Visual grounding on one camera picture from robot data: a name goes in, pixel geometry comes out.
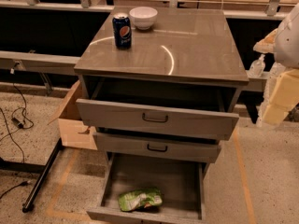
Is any white ceramic bowl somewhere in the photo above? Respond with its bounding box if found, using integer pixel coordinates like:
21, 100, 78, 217
129, 7, 158, 30

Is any blue Pepsi can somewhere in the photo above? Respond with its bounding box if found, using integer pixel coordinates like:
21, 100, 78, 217
112, 13, 132, 49

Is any grey bottom drawer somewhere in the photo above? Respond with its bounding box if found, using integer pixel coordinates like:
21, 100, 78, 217
87, 154, 206, 224

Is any grey metal rail shelf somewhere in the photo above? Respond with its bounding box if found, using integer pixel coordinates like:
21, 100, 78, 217
0, 50, 79, 76

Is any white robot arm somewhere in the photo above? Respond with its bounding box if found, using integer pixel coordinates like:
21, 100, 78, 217
253, 4, 299, 126

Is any black metal floor bar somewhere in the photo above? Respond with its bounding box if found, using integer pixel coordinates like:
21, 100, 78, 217
0, 139, 63, 213

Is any grey top drawer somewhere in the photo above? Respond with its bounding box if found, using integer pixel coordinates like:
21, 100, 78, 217
76, 99, 239, 140

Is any green rice chip bag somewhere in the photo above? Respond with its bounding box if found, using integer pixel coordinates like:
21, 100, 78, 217
118, 187, 163, 212

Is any black floor cable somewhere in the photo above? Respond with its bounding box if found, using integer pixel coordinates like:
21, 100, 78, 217
0, 66, 35, 201

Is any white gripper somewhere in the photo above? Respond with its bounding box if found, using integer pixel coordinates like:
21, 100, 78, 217
257, 62, 299, 127

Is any cardboard box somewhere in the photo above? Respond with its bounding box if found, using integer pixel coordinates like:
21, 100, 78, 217
50, 80, 97, 150

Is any grey drawer cabinet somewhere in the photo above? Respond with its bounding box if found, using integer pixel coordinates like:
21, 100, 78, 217
74, 6, 250, 179

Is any clear sanitizer bottle left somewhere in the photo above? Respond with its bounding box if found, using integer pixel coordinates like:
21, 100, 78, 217
249, 54, 265, 77

